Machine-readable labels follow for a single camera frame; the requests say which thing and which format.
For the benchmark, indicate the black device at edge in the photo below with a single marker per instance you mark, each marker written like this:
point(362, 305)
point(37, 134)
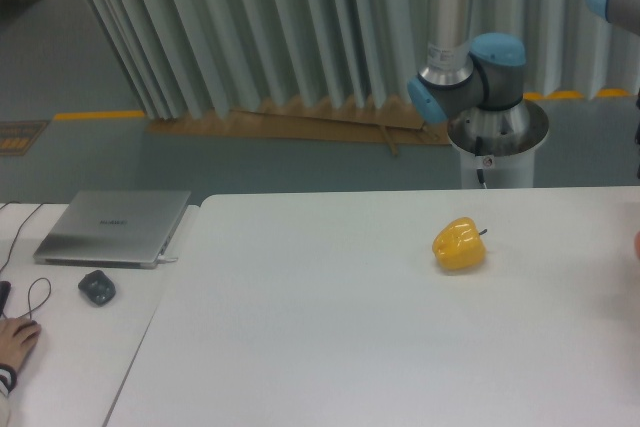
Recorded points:
point(5, 289)

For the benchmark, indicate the brown cardboard sheet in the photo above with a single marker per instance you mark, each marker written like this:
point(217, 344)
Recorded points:
point(394, 124)

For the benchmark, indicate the yellow bell pepper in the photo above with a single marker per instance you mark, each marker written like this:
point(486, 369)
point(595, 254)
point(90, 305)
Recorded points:
point(459, 245)

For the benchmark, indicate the pale green folding curtain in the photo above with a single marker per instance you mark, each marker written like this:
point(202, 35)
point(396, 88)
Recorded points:
point(191, 56)

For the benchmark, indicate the person's hand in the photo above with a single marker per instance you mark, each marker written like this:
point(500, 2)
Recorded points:
point(18, 338)

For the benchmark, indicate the striped cuff cream sleeve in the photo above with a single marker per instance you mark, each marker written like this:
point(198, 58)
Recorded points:
point(8, 382)

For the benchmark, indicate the silver closed laptop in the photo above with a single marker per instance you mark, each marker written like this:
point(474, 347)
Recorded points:
point(114, 228)

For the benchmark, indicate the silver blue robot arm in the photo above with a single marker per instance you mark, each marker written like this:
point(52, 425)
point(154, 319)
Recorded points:
point(484, 72)

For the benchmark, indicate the white laptop cable plug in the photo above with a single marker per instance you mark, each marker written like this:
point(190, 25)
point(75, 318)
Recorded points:
point(166, 259)

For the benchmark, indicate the pink object at edge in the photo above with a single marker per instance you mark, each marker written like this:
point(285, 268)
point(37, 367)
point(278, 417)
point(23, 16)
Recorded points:
point(636, 244)

